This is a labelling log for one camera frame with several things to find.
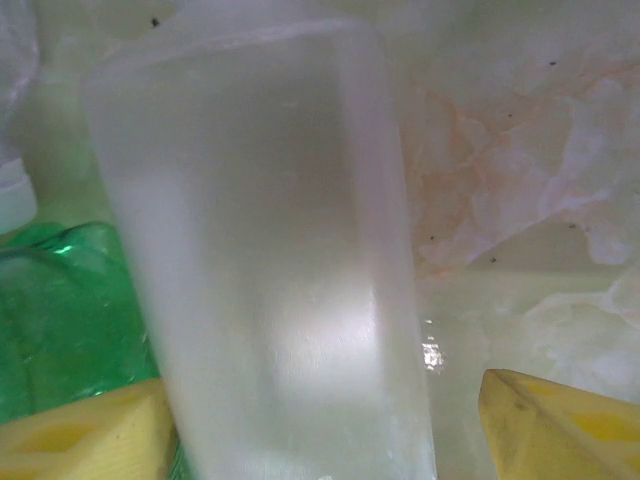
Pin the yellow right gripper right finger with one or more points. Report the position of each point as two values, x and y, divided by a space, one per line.
560 435

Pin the green plastic bottle yellow cap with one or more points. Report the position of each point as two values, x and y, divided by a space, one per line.
60 310

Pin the frosted translucent plastic bottle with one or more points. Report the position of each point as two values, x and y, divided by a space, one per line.
260 225

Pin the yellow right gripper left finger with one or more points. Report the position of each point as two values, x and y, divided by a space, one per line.
75 440

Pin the clear bottle with white cap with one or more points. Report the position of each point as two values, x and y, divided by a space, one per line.
15 200

